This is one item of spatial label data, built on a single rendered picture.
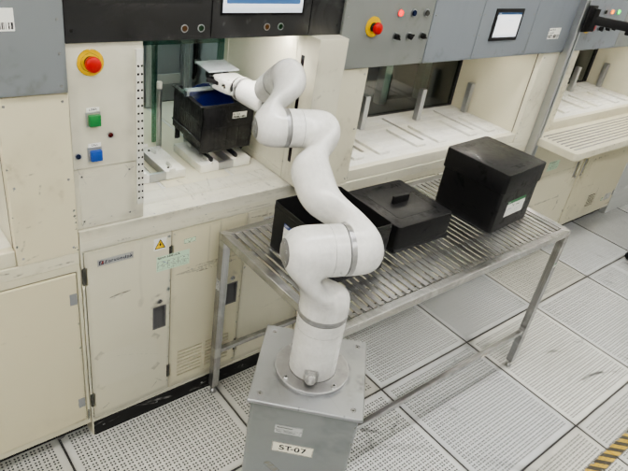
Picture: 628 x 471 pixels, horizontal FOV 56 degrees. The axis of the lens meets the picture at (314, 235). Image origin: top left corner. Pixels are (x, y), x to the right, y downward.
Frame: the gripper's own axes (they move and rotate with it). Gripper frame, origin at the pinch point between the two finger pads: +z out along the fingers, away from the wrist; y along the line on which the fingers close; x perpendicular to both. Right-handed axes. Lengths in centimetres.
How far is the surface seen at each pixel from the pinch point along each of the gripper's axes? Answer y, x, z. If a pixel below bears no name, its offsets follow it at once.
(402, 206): 43, -33, -61
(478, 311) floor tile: 133, -118, -63
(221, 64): 1.5, 3.4, -0.9
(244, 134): 7.4, -19.7, -10.2
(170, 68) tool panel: 16, -17, 58
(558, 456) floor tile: 82, -118, -138
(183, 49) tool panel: 19, -8, 54
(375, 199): 37, -33, -53
